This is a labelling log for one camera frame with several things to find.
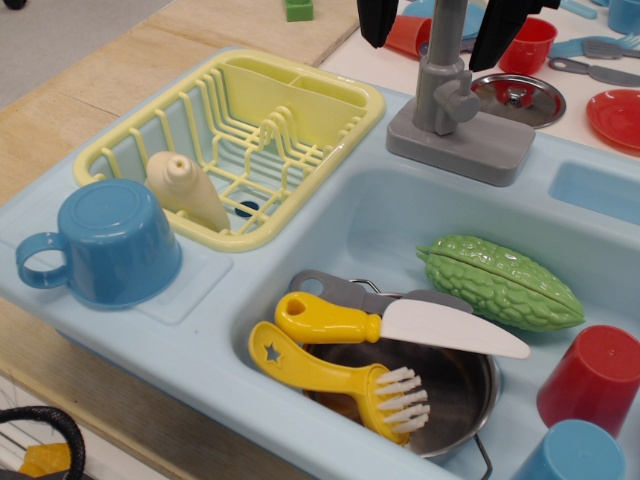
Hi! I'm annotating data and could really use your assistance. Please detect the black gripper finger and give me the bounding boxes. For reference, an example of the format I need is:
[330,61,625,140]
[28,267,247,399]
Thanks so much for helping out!
[469,0,560,72]
[356,0,399,48]

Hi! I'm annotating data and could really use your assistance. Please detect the blue toy plate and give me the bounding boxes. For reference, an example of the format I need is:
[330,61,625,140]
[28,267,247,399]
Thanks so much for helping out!
[401,0,486,39]

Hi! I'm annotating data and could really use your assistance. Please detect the red cup behind faucet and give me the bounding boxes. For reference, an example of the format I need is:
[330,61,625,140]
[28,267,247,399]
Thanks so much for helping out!
[384,15,432,58]

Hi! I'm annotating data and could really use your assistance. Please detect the red cup on counter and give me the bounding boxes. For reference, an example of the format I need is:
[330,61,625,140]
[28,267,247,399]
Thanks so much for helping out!
[498,17,558,75]

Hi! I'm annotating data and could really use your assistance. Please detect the blue toy utensil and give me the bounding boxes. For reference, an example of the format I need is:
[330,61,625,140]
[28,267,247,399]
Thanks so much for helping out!
[548,34,639,58]

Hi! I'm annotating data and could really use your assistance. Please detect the green toy block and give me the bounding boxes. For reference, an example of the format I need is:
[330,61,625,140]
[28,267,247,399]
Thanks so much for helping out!
[283,0,314,22]

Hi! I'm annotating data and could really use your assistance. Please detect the steel pot lid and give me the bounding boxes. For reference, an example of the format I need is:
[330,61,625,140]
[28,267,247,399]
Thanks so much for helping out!
[471,73,566,129]

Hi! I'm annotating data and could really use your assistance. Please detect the grey toy spatula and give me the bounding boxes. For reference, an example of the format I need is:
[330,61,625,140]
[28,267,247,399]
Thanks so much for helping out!
[583,39,640,59]

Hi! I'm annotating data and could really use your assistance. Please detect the grey knife on counter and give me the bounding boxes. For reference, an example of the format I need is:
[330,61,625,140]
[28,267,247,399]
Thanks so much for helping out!
[548,57,639,88]

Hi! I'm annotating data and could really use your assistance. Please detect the blue cup top right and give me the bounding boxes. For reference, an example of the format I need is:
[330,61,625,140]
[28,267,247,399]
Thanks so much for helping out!
[607,0,640,34]

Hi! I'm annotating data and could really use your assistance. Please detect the grey toy faucet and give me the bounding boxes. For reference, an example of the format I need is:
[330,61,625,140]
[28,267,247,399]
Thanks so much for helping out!
[386,18,535,187]

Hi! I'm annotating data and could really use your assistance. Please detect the red toy plate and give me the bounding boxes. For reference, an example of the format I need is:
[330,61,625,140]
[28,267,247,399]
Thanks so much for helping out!
[586,89,639,152]

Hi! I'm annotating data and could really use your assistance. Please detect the yellow dish drying rack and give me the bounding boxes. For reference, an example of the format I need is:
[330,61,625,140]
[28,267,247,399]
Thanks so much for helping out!
[73,49,385,252]

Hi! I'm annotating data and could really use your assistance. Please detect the cream toy bottle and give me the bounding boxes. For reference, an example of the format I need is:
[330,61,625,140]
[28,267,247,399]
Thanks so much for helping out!
[145,151,230,232]

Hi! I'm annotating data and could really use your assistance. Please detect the green toy bitter gourd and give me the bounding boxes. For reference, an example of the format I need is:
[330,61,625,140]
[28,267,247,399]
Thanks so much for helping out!
[416,234,585,332]

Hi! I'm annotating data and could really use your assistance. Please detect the light blue toy sink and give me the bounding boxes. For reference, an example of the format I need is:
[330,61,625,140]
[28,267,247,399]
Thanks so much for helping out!
[0,47,640,480]

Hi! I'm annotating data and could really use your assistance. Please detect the blue toy mug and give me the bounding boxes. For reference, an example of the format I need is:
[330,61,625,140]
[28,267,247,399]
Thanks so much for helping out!
[16,179,182,309]

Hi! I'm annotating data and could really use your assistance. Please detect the small steel pot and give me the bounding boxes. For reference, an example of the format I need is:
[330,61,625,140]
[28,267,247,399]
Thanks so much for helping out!
[305,340,500,479]

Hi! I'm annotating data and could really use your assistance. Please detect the red cup in sink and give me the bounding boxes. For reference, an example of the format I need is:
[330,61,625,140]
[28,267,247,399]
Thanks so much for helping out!
[536,325,639,438]

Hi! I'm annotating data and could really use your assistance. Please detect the yellow toy dish brush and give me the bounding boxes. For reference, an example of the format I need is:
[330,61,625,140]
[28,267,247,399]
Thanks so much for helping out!
[248,322,431,445]

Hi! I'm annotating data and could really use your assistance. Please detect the blue cup in sink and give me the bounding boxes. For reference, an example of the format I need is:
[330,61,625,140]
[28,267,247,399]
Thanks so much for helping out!
[512,420,626,480]

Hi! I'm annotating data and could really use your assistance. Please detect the yellow object bottom left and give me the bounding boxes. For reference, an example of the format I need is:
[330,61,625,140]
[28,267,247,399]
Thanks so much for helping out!
[18,443,71,478]

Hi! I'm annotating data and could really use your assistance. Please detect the yellow handled toy knife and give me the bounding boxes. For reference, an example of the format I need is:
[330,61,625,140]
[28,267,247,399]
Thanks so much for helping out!
[274,292,531,360]

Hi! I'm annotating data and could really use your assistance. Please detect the black cable loop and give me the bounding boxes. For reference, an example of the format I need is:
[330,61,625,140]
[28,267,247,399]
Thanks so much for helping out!
[0,406,87,480]

